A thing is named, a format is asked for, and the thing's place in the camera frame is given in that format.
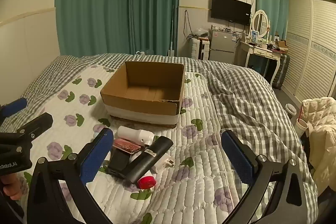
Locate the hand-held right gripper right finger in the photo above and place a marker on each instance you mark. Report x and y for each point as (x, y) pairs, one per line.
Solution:
(239, 158)

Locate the person's left hand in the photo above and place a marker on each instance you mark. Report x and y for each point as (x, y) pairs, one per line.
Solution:
(10, 187)

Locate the white plastic bottle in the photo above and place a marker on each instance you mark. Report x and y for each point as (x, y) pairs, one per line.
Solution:
(131, 133)

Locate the silver small fridge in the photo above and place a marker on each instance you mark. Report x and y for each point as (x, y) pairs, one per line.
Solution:
(223, 45)

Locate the grey checked blanket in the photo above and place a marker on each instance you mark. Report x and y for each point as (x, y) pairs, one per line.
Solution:
(236, 82)

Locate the black wall television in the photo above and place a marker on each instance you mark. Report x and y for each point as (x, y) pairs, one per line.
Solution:
(231, 10)

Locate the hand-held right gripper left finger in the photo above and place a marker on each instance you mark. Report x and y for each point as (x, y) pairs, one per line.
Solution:
(97, 158)

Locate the white quilted jacket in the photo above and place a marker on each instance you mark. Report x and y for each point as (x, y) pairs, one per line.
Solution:
(324, 140)

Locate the black cylinder bottle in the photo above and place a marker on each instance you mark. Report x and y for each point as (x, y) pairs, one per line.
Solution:
(149, 158)

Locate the narrow green curtain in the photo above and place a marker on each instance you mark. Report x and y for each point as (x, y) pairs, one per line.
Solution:
(273, 3)

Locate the oval vanity mirror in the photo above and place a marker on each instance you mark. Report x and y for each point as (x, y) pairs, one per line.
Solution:
(260, 22)

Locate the clear plastic bag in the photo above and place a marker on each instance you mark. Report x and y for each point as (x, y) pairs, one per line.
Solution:
(200, 32)

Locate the white dressing table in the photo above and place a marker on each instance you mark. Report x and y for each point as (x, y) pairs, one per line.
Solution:
(258, 52)

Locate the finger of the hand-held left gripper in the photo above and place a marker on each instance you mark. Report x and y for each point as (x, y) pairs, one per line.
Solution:
(14, 106)
(39, 121)

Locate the white mop pole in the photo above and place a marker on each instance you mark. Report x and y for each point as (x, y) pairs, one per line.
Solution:
(171, 29)

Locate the black power bank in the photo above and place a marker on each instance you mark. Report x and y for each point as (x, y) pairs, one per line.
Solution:
(118, 162)

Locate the white suitcase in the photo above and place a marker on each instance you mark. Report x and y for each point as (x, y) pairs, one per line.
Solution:
(199, 48)

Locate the white louvred wardrobe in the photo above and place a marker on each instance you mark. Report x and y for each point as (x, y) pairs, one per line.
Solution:
(315, 50)

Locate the red packet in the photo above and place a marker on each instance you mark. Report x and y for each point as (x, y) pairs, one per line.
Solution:
(127, 146)

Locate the small photo frame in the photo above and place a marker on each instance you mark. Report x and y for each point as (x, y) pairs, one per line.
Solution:
(254, 34)

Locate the white charger plug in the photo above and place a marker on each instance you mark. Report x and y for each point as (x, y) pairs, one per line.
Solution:
(162, 165)

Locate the small cardboard box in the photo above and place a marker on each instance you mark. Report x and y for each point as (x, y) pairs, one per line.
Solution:
(282, 43)

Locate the dark suitcase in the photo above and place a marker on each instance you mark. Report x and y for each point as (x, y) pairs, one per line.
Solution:
(282, 71)

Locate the floral quilted mat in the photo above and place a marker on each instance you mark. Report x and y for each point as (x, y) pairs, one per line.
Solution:
(189, 187)

